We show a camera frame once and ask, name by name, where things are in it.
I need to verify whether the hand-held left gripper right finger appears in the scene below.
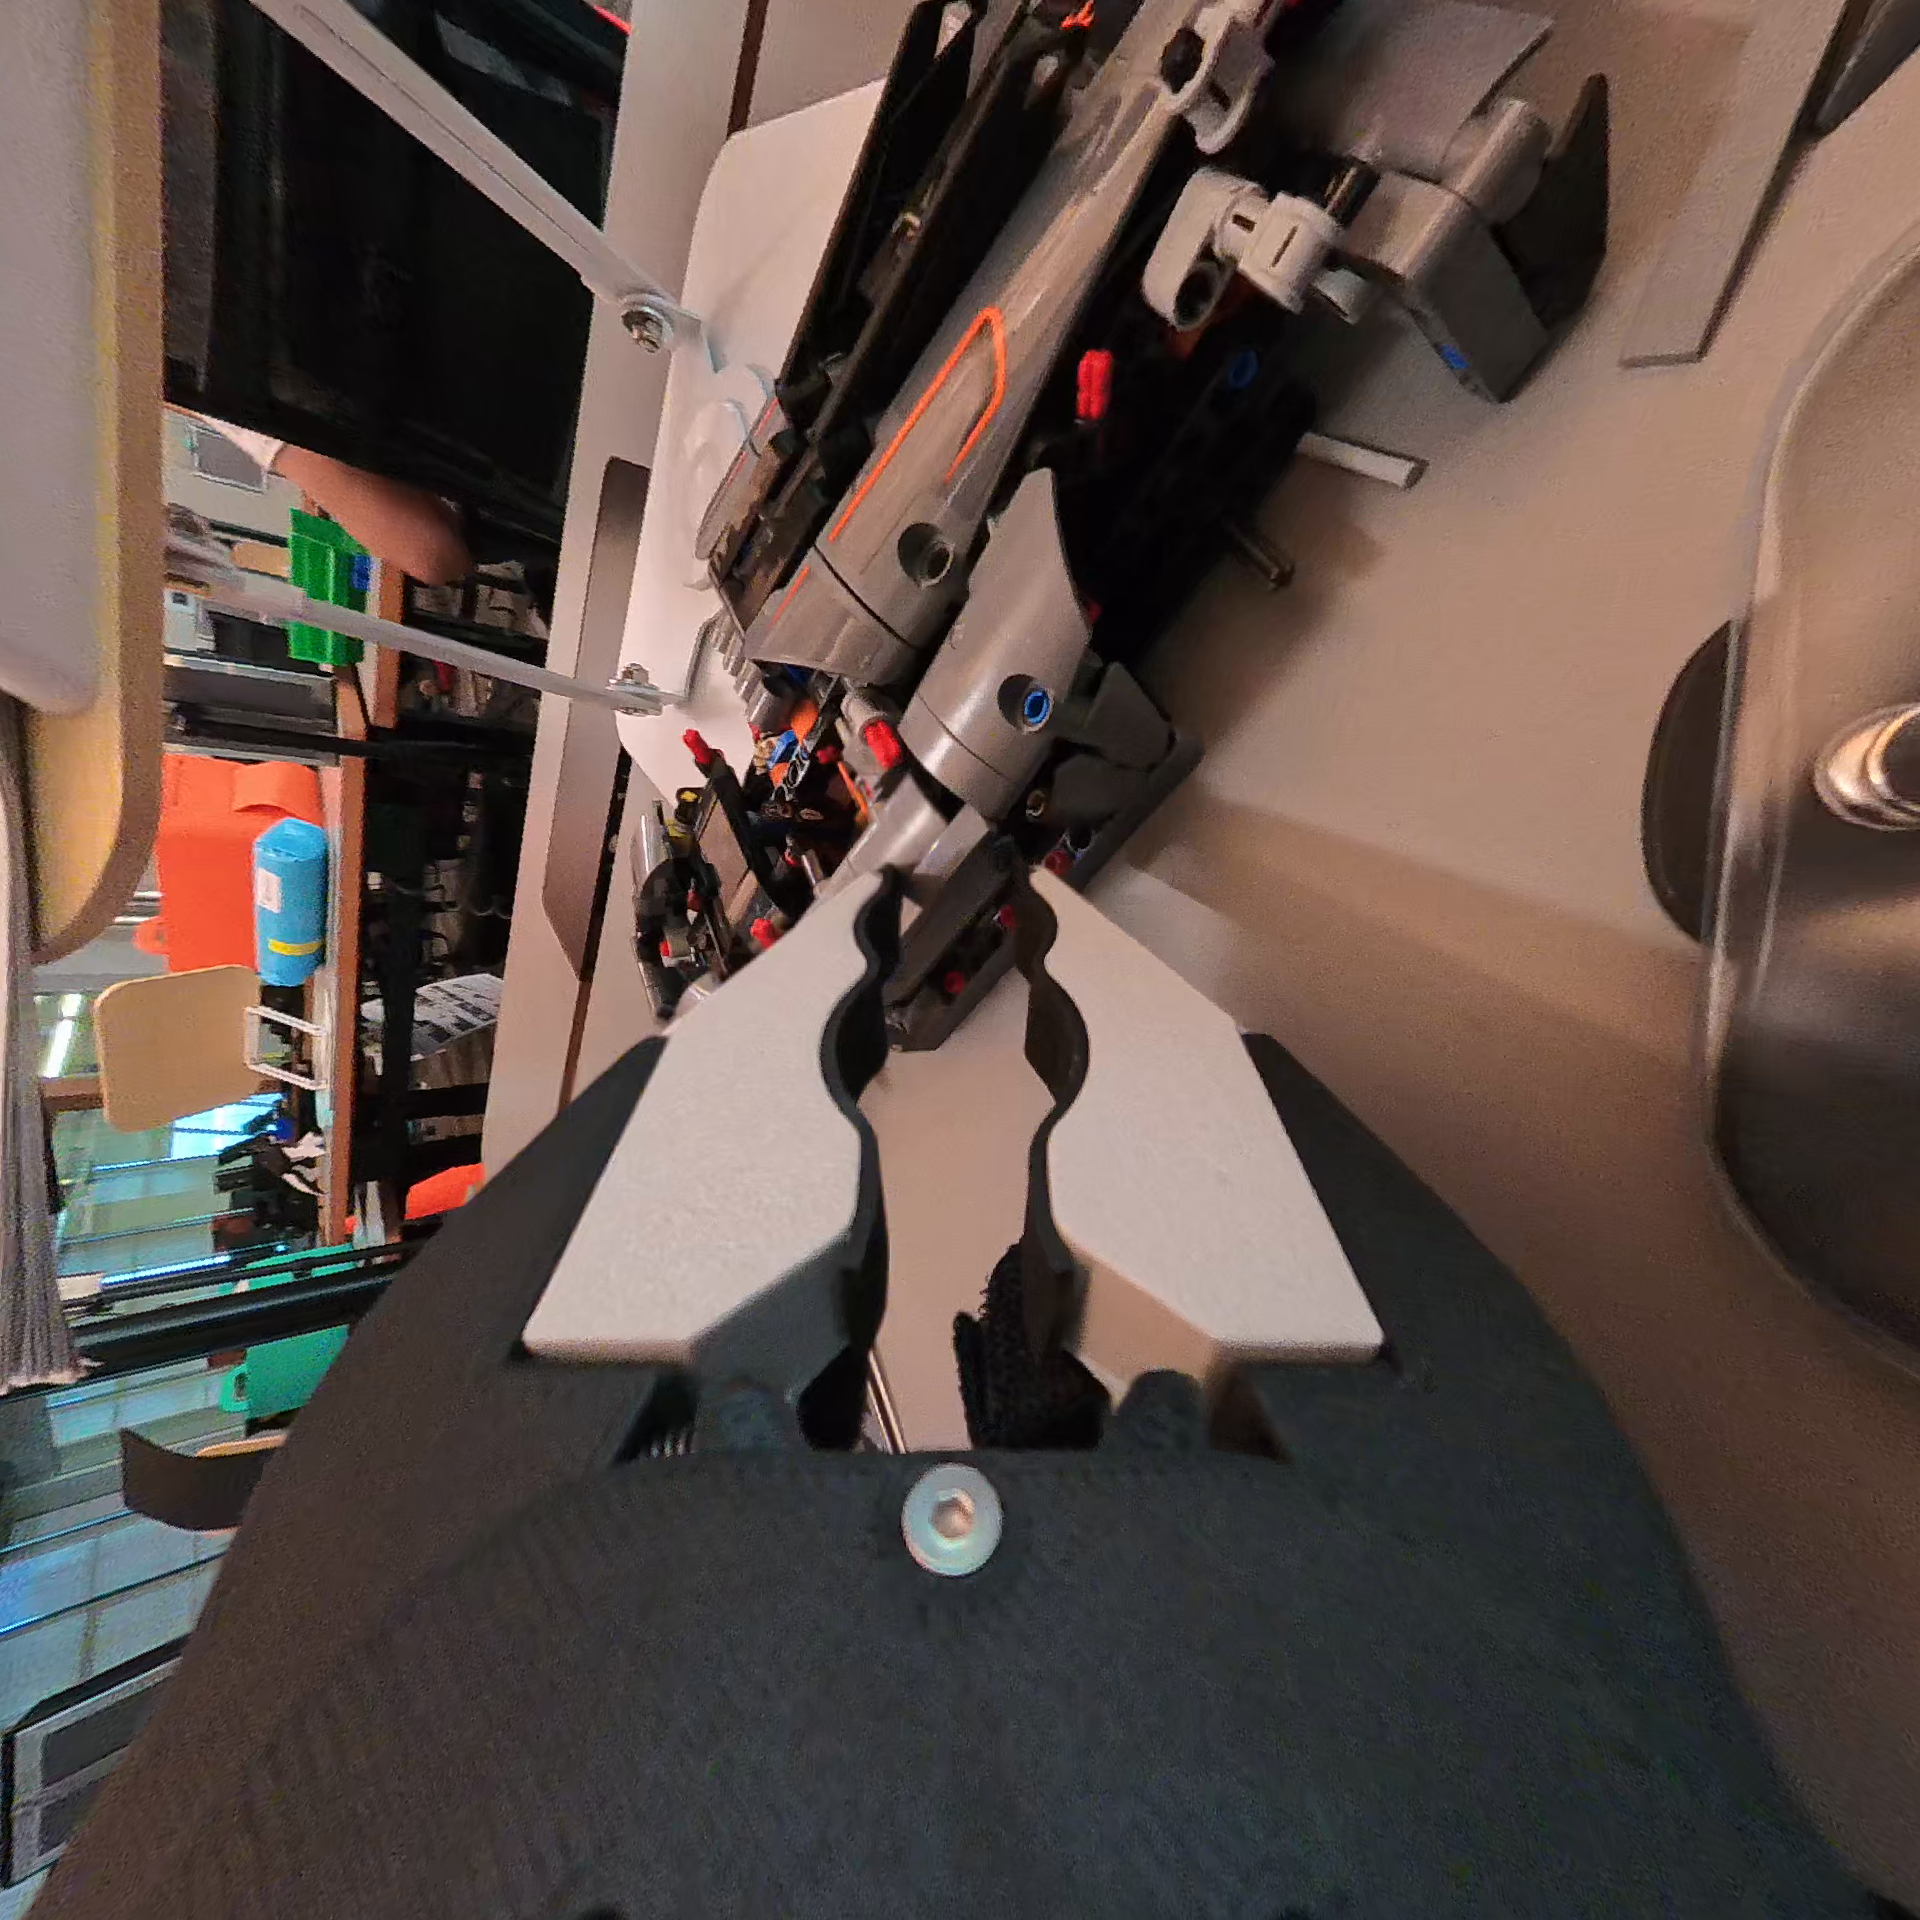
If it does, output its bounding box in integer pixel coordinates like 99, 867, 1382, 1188
950, 867, 1389, 1449

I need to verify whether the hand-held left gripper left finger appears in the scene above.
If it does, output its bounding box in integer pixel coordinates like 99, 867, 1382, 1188
520, 871, 906, 1417

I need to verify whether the grey lego side panel assembly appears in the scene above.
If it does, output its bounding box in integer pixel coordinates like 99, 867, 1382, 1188
862, 660, 1205, 902

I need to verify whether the lego car model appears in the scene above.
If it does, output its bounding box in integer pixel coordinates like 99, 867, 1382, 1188
628, 0, 1612, 1052

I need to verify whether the long grey lego wedge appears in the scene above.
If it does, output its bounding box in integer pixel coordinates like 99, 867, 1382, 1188
1620, 0, 1853, 367

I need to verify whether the printed paper sheet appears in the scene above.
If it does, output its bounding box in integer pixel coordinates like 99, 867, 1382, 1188
405, 974, 504, 1052

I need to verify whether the green plastic object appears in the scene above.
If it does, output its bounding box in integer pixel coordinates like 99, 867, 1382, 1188
224, 1275, 377, 1416

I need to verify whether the black metal rack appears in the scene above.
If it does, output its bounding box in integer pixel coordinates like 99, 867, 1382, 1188
361, 571, 529, 1188

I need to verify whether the wooden shelf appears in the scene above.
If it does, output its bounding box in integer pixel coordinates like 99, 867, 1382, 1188
323, 571, 405, 1249

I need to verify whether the black metal bar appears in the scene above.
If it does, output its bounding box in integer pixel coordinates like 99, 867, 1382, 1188
65, 1237, 437, 1336

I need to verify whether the light blue bottle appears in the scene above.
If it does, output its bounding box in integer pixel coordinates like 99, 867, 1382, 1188
252, 816, 332, 989

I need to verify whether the beige chair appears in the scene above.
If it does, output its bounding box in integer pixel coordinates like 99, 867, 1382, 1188
93, 965, 325, 1133

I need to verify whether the orange box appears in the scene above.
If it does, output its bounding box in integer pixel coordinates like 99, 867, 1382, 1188
134, 753, 347, 976

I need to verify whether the green box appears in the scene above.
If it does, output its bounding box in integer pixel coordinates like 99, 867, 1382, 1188
290, 509, 372, 669

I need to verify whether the clear round disc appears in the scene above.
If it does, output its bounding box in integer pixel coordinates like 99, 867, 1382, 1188
668, 376, 782, 587

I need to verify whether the white book stand ledge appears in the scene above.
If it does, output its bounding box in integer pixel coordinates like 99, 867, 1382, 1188
0, 0, 107, 715

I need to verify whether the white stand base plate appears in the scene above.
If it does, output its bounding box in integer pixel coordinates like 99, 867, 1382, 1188
607, 81, 892, 782

